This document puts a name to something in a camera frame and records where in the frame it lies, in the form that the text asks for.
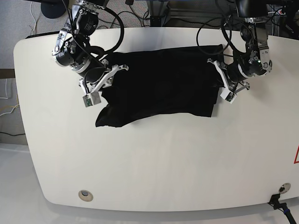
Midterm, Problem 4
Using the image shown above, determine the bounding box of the table grommet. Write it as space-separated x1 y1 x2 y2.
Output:
278 183 291 194
78 190 93 202

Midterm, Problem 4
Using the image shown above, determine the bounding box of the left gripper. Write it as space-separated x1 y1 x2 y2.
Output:
207 58 250 96

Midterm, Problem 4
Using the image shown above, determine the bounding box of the black clamp with cable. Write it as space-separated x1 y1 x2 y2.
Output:
268 194 297 224

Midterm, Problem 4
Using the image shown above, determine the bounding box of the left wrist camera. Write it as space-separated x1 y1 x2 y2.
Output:
220 88 237 104

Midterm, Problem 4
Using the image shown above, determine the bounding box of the red warning sticker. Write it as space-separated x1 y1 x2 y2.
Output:
294 147 299 164

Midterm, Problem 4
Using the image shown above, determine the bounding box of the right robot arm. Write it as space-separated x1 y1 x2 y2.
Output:
52 0 128 94

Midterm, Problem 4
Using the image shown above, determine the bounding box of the aluminium frame post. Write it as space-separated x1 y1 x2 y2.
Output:
146 0 169 27

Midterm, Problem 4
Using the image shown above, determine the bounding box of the right table grommet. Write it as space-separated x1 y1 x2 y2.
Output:
278 183 291 194

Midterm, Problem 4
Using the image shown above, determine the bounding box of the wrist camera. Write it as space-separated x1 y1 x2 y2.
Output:
220 88 237 104
83 91 101 107

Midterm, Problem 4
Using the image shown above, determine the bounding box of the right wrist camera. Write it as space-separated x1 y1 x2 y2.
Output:
83 91 101 107

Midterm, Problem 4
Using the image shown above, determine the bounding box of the black round stand base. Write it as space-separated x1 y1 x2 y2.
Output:
41 0 69 19

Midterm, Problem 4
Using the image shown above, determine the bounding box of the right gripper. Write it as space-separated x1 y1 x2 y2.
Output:
79 65 129 95

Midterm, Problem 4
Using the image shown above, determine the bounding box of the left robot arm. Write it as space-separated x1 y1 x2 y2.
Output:
208 0 272 103

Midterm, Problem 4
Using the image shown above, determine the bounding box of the left table grommet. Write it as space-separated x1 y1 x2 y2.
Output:
78 190 93 202

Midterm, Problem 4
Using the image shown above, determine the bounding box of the black T-shirt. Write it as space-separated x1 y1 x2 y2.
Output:
95 45 223 127

